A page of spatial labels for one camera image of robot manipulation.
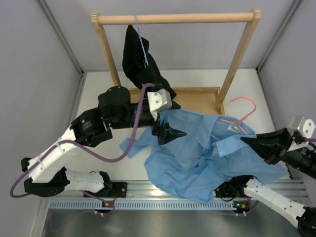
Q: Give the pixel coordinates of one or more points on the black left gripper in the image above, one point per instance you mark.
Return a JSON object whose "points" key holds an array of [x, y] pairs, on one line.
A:
{"points": [[167, 133]]}

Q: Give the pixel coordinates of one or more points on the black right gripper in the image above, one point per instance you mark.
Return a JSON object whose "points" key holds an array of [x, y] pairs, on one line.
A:
{"points": [[272, 146]]}

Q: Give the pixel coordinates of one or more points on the pink plastic hanger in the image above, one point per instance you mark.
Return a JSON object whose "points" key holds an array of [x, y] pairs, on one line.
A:
{"points": [[244, 118]]}

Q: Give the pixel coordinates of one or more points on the light blue shirt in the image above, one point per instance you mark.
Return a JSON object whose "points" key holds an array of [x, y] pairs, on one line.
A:
{"points": [[211, 151]]}

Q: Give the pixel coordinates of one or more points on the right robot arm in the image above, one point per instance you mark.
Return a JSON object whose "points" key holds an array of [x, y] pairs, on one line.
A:
{"points": [[298, 213]]}

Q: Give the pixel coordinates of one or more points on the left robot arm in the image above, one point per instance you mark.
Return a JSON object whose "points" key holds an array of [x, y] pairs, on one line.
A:
{"points": [[47, 174]]}

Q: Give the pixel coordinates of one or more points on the blue plastic hanger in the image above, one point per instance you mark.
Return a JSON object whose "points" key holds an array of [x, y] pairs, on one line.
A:
{"points": [[146, 63]]}

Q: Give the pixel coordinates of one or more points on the black shirt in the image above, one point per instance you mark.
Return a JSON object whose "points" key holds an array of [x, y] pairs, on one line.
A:
{"points": [[133, 63]]}

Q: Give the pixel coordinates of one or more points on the wooden clothes rack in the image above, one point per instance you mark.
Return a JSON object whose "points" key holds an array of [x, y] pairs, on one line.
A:
{"points": [[201, 99]]}

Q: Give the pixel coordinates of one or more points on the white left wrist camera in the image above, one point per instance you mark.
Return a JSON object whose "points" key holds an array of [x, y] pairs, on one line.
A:
{"points": [[159, 101]]}

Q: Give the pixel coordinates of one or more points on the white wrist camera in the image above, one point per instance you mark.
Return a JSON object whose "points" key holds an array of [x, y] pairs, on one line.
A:
{"points": [[299, 129], [159, 101]]}

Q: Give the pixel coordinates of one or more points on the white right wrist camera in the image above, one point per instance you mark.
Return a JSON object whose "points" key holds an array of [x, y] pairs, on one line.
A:
{"points": [[299, 129]]}

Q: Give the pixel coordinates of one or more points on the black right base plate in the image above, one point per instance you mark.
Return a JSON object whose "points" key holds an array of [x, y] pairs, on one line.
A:
{"points": [[229, 190]]}

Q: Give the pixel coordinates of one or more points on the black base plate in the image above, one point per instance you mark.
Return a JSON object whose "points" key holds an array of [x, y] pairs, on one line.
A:
{"points": [[118, 190], [229, 190]]}

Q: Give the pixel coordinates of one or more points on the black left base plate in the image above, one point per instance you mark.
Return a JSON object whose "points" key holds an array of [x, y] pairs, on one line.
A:
{"points": [[118, 190]]}

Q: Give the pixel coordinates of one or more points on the grey slotted cable duct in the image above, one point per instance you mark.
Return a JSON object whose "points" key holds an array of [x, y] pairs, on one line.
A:
{"points": [[91, 204]]}

